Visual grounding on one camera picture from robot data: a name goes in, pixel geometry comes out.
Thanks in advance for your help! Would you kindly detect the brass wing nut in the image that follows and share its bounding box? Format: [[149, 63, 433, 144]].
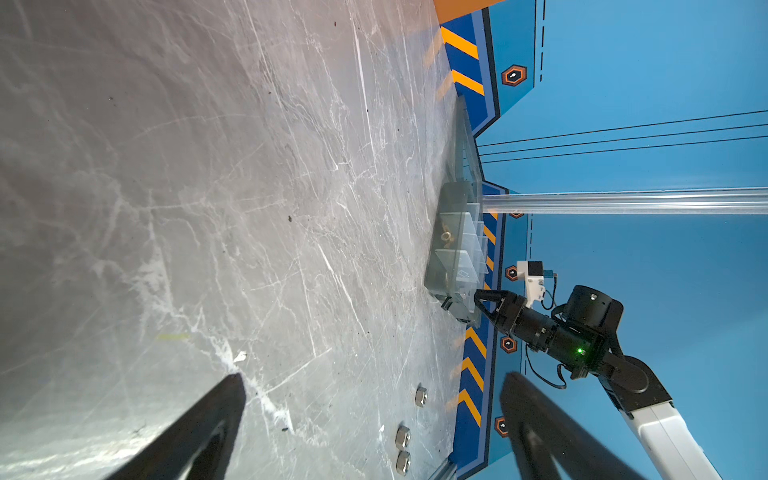
[[440, 228, 455, 249]]

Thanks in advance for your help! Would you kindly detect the right aluminium frame post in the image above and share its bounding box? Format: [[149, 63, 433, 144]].
[[482, 187, 767, 215]]

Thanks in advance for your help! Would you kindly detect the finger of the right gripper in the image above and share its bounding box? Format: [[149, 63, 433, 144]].
[[474, 290, 510, 321]]

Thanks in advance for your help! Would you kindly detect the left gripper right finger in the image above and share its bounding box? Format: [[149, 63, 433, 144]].
[[500, 372, 641, 480]]

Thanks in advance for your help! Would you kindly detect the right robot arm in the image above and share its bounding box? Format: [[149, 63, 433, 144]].
[[474, 285, 720, 479]]

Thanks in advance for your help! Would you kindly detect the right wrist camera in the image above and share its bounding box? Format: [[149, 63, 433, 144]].
[[516, 261, 557, 310]]

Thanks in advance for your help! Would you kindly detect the front aluminium rail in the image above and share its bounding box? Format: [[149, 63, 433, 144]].
[[429, 458, 457, 480]]

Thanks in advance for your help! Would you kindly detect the silver hex nut lowest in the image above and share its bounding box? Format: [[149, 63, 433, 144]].
[[395, 450, 411, 476]]

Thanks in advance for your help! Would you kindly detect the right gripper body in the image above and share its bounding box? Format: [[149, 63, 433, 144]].
[[494, 290, 603, 378]]

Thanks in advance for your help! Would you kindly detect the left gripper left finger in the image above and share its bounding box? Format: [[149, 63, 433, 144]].
[[109, 373, 246, 479]]

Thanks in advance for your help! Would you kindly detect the clear plastic organizer box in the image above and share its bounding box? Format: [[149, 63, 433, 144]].
[[424, 97, 488, 327]]

